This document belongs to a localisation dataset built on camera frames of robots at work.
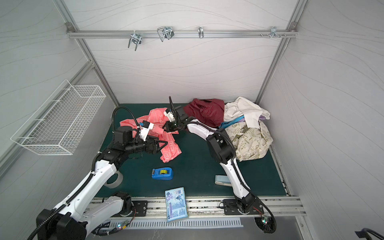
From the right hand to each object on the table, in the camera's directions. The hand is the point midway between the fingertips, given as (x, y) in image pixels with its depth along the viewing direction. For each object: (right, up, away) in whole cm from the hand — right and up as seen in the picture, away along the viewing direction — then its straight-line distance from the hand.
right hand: (164, 124), depth 95 cm
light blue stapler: (+35, -30, -15) cm, 48 cm away
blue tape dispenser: (+2, -26, -15) cm, 30 cm away
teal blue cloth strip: (+40, 0, +6) cm, 40 cm away
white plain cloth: (+55, +12, +13) cm, 58 cm away
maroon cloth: (+30, +9, +9) cm, 33 cm away
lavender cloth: (+66, +5, +6) cm, 66 cm away
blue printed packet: (+11, -37, -25) cm, 46 cm away
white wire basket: (-44, -1, -29) cm, 52 cm away
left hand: (+4, -6, -20) cm, 21 cm away
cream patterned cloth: (+50, -10, -12) cm, 53 cm away
